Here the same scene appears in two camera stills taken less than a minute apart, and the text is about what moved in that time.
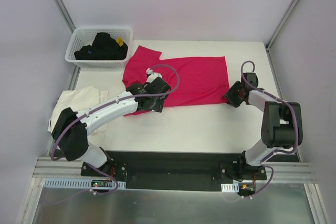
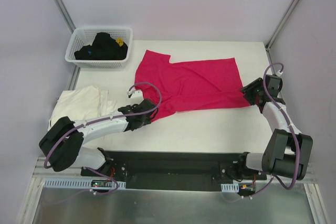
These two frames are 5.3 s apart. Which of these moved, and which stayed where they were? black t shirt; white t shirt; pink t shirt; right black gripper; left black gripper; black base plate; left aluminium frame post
Moved: pink t shirt; right black gripper; left black gripper
Stayed: black t shirt; left aluminium frame post; white t shirt; black base plate
